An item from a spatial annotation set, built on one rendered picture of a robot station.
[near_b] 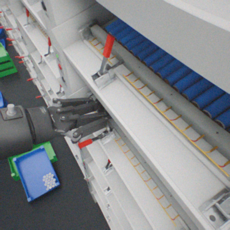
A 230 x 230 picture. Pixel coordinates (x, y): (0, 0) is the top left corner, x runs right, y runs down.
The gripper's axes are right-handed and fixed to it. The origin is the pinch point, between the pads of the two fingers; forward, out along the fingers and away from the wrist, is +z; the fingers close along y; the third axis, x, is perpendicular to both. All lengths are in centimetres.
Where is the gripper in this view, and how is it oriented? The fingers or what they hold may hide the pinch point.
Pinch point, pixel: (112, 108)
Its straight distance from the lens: 50.2
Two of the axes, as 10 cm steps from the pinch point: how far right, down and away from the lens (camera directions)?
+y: -5.2, -6.4, 5.6
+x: -2.2, 7.4, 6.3
